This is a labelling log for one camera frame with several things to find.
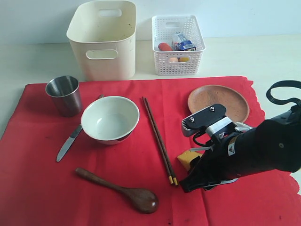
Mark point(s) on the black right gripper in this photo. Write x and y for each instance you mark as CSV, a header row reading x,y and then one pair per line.
x,y
273,145

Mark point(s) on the dark wooden chopstick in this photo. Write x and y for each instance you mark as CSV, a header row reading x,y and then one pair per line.
x,y
156,141
163,151

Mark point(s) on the yellow cheese wedge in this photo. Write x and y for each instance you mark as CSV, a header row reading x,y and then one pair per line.
x,y
186,157

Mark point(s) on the pale green ceramic bowl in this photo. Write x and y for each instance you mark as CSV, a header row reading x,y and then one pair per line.
x,y
110,120

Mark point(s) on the yellow lemon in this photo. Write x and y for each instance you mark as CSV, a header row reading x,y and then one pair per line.
x,y
183,59

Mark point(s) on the brown egg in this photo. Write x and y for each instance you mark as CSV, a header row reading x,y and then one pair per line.
x,y
173,60

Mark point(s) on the blue white milk carton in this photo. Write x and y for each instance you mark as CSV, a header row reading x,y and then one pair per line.
x,y
181,43

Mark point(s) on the red sausage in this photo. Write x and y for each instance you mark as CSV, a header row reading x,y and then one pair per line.
x,y
164,47

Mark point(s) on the stainless steel cup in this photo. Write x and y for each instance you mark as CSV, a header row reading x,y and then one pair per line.
x,y
64,92

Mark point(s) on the dark wooden spoon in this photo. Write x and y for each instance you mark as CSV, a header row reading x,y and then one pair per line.
x,y
142,200

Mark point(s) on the brown wooden plate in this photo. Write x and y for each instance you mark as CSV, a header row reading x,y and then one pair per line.
x,y
236,106

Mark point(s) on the red table cloth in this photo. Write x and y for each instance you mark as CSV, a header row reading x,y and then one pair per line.
x,y
35,190

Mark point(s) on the white perforated plastic basket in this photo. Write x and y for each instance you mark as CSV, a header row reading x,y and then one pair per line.
x,y
163,27

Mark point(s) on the metal table knife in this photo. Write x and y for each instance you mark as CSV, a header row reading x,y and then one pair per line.
x,y
68,143

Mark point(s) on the cream plastic bin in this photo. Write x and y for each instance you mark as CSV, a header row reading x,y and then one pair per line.
x,y
102,37

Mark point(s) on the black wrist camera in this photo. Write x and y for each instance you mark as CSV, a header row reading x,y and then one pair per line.
x,y
211,120

